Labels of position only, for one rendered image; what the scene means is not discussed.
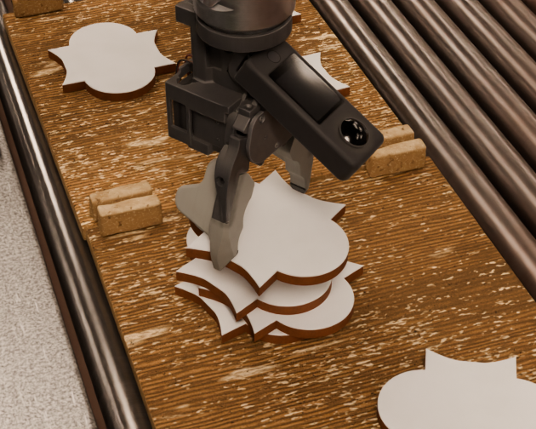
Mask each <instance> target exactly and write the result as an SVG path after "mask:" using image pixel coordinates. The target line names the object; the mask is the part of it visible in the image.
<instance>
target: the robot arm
mask: <svg viewBox="0 0 536 429"><path fill-rule="evenodd" d="M295 4H296V0H184V1H181V2H179V3H177V4H176V5H175V17H176V21H178V22H180V23H182V24H185V25H187V26H190V27H191V54H187V55H186V56H185V58H184V59H180V60H179V61H178V62H177V65H176V71H175V75H174V76H172V77H171V78H170V79H169V80H167V81H166V82H165V91H166V104H167V118H168V136H169V137H171V138H174V139H176V140H178V141H181V142H183V143H185V144H187V145H188V147H190V148H191V149H194V150H196V151H198V152H201V153H203V154H205V155H210V154H211V153H212V152H214V151H216V152H219V155H218V157H217V158H215V159H213V160H212V161H210V162H209V164H208V166H207V168H206V172H205V175H204V178H203V180H202V182H201V183H199V184H191V185H183V186H181V187H179V189H178V190H177V192H176V195H175V204H176V206H177V208H178V210H179V211H180V212H181V213H182V214H183V215H184V216H186V217H187V218H188V219H189V220H190V221H192V222H193V223H194V224H195V225H196V226H198V227H199V228H200V229H201V230H202V231H204V232H205V233H206V234H207V235H208V236H209V240H210V254H211V260H212V262H213V266H214V269H216V270H218V271H221V270H222V269H223V268H224V267H225V266H226V265H227V264H228V263H229V262H230V261H231V260H232V259H233V258H234V257H235V256H236V255H237V254H238V247H237V246H238V240H239V237H240V234H241V232H242V229H243V216H244V213H245V209H246V208H247V205H248V202H249V200H250V199H251V197H252V194H253V190H254V181H253V179H252V178H251V176H250V175H249V174H248V173H247V172H248V169H249V162H251V163H255V164H257V165H259V166H262V165H263V163H264V161H265V160H266V159H267V158H268V157H269V156H270V155H271V154H274V155H275V156H277V157H279V158H280V159H282V160H283V161H284V162H285V169H286V170H287V171H288V172H289V173H290V186H291V187H292V189H294V190H295V191H298V192H301V193H303V194H304V193H305V192H306V191H307V190H308V189H309V185H310V180H311V171H312V165H313V156H314V157H315V158H316V159H317V160H319V161H320V162H321V163H322V164H323V165H324V166H325V167H326V168H327V169H328V170H329V171H330V172H331V173H332V174H333V175H334V176H335V177H336V178H337V179H338V180H348V179H350V177H352V175H353V174H355V173H356V172H357V170H358V169H359V168H361V166H362V165H363V164H364V163H365V162H366V161H367V160H368V159H369V158H370V157H371V156H372V155H373V154H374V153H375V152H376V151H377V150H378V148H379V147H380V146H381V145H382V144H383V142H384V136H383V134H382V133H381V132H380V131H379V130H378V129H377V128H376V127H374V126H373V125H372V124H371V123H370V122H369V121H368V120H367V119H366V118H365V117H364V116H363V115H362V114H361V113H360V112H359V111H358V110H357V109H356V108H355V107H354V106H353V105H352V104H351V103H350V102H349V101H348V100H347V99H346V98H345V97H344V96H343V95H342V94H341V93H340V92H339V91H338V90H337V89H336V88H335V87H334V86H333V85H331V84H330V83H329V82H328V81H327V80H326V79H325V78H324V77H323V76H322V75H321V74H320V73H319V72H318V71H317V70H316V69H315V68H314V67H313V66H312V65H311V64H309V63H308V62H307V61H306V60H305V59H304V58H303V57H302V56H301V55H300V54H299V53H298V52H297V51H296V50H295V49H294V48H293V47H292V46H291V45H290V44H289V43H287V42H286V41H285V40H286V39H287V38H288V36H289V35H290V33H291V31H292V23H293V11H294V10H295ZM188 56H190V57H191V59H189V60H188V59H187V57H188ZM181 61H184V62H185V64H183V65H182V66H180V62H181ZM179 66H180V67H179ZM186 73H187V77H185V78H184V79H183V80H181V78H182V77H183V76H184V75H185V74H186ZM189 74H190V75H189ZM172 100H173V104H172ZM173 108H174V118H173Z"/></svg>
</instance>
